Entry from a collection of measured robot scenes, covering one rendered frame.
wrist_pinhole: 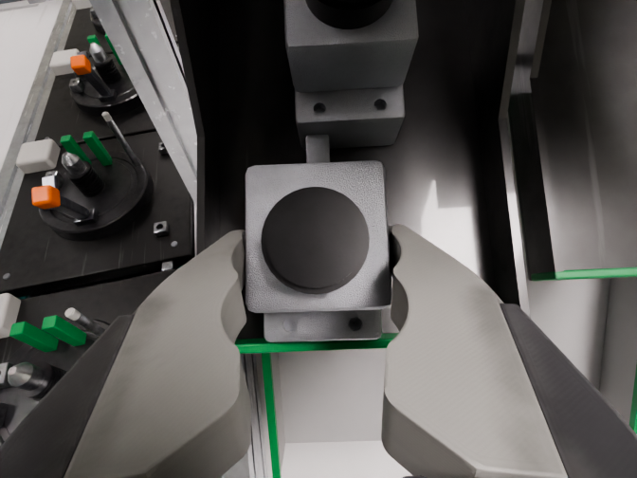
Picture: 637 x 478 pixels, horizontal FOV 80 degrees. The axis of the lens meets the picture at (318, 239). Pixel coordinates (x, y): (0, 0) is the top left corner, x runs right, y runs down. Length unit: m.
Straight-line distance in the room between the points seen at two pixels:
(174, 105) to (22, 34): 1.18
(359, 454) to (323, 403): 0.16
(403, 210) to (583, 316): 0.24
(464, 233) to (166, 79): 0.15
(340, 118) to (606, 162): 0.14
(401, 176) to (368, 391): 0.20
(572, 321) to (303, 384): 0.23
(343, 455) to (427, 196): 0.37
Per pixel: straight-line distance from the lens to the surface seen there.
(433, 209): 0.18
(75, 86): 0.76
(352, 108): 0.16
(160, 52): 0.19
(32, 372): 0.41
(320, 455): 0.50
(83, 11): 1.07
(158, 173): 0.59
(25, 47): 1.30
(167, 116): 0.21
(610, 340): 0.40
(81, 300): 0.52
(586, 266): 0.22
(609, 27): 0.27
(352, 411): 0.35
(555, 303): 0.37
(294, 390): 0.34
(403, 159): 0.19
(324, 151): 0.16
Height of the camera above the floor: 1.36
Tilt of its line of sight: 57 degrees down
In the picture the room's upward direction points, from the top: 6 degrees counter-clockwise
